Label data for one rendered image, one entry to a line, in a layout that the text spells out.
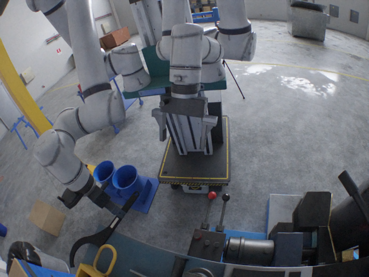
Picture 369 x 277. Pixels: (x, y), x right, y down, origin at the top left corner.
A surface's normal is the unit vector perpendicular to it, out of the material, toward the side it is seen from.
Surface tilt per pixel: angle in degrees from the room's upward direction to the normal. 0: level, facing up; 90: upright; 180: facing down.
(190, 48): 71
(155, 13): 90
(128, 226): 0
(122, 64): 91
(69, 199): 0
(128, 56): 91
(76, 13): 58
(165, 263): 0
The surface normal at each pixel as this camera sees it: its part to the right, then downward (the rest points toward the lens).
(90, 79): 0.21, 0.16
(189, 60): 0.10, 0.42
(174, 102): -0.32, 0.40
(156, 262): -0.19, -0.69
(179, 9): 0.47, 0.42
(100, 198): 0.84, 0.25
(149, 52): -0.15, 0.73
